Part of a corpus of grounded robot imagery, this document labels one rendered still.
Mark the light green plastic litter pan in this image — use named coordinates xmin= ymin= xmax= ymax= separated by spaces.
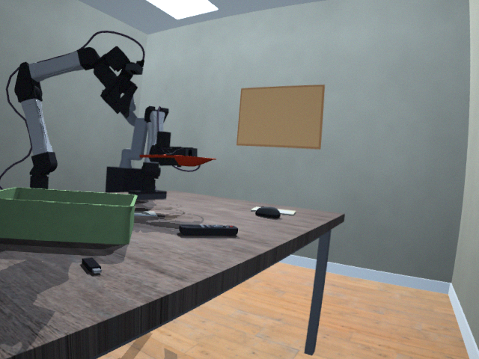
xmin=0 ymin=187 xmax=137 ymax=245

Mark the orange-red scoop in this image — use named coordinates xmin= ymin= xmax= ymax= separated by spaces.
xmin=140 ymin=155 xmax=216 ymax=167

